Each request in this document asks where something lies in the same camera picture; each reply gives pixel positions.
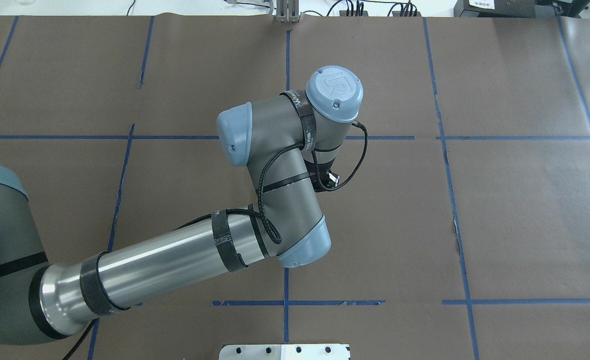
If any black equipment box with label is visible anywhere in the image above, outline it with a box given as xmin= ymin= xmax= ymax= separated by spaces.
xmin=453 ymin=0 xmax=558 ymax=19

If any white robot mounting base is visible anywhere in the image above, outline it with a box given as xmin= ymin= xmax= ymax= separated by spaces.
xmin=218 ymin=343 xmax=351 ymax=360

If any black power strip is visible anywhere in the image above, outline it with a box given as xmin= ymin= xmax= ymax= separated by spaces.
xmin=327 ymin=0 xmax=421 ymax=18

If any grey metal camera post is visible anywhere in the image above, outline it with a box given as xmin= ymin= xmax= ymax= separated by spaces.
xmin=271 ymin=0 xmax=301 ymax=24

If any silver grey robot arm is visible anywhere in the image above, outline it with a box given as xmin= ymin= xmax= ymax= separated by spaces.
xmin=0 ymin=65 xmax=365 ymax=346

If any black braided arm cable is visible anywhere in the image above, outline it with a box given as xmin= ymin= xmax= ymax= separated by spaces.
xmin=175 ymin=120 xmax=369 ymax=245

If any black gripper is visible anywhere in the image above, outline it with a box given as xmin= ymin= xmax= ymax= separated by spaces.
xmin=309 ymin=148 xmax=340 ymax=193

